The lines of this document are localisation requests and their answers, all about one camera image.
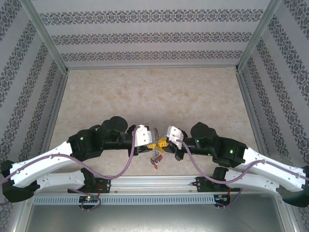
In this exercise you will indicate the metal disc keyring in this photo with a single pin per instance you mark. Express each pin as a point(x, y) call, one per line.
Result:
point(157, 134)

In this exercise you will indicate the key with red tag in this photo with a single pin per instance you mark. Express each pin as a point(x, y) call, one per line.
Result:
point(159, 158)
point(156, 165)

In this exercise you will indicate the key with black tag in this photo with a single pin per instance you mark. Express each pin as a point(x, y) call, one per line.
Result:
point(152, 160)

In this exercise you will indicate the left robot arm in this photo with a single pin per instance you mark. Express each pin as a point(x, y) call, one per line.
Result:
point(36, 166)

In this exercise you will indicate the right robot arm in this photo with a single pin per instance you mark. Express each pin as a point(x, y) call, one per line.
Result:
point(277, 169)

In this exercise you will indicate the right circuit board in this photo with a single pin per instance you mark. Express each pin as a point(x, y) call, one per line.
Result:
point(220, 198)

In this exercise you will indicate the circuit board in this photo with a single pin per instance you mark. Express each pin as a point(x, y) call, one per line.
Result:
point(89, 198)
point(220, 198)

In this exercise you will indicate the left circuit board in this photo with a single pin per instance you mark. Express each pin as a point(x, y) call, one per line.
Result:
point(89, 198)

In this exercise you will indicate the grey metal tray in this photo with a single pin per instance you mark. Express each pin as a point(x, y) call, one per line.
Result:
point(154, 220)

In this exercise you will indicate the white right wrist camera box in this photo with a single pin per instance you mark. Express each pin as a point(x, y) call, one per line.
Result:
point(175, 135)

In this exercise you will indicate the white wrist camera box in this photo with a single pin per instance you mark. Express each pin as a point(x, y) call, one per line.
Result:
point(175, 135)
point(141, 135)

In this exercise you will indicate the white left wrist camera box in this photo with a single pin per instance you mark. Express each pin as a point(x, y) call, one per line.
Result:
point(141, 135)

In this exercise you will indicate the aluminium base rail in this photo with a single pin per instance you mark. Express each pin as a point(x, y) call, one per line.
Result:
point(154, 183)

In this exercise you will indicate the aluminium right side rail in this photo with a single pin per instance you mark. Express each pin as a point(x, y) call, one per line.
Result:
point(248, 101)

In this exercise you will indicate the aluminium left side rail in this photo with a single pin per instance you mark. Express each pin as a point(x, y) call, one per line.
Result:
point(58, 104)

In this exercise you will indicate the aluminium rear frame beam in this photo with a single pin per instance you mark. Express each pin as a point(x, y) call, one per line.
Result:
point(154, 66)

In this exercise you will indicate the aluminium right frame post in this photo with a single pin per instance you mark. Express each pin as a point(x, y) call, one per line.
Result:
point(258, 36)

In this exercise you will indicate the aluminium frame post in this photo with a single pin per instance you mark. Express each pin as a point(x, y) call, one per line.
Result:
point(46, 36)
point(258, 36)

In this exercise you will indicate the aluminium left frame post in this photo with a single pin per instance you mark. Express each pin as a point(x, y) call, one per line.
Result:
point(46, 36)

